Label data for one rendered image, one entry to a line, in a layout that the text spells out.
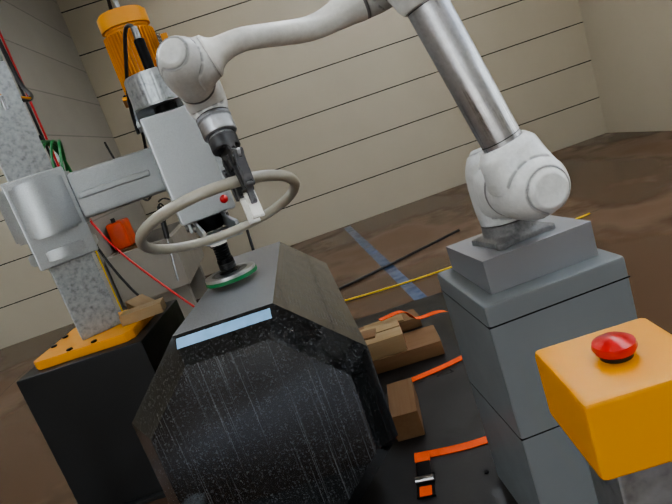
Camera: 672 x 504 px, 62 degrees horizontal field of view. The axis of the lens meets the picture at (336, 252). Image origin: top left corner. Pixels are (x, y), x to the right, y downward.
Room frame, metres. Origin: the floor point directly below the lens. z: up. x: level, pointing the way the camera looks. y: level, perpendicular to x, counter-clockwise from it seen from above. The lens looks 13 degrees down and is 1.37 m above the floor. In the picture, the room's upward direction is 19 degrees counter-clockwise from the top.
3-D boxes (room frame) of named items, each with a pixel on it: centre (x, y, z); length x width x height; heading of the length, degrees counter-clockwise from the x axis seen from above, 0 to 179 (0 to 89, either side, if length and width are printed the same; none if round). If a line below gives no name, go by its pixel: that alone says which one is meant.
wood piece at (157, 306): (2.61, 0.96, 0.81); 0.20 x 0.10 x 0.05; 95
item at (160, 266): (5.59, 1.68, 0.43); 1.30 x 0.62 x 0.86; 4
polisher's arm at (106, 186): (2.74, 1.02, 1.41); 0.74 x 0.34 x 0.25; 109
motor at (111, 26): (2.90, 0.58, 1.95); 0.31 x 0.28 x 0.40; 104
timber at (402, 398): (2.27, -0.06, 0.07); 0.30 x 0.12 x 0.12; 173
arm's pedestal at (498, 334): (1.55, -0.50, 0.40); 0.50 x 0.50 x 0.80; 4
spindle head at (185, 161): (2.33, 0.46, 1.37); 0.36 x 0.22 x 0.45; 14
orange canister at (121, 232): (5.46, 1.88, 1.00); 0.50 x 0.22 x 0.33; 4
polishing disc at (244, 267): (2.25, 0.44, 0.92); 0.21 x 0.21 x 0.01
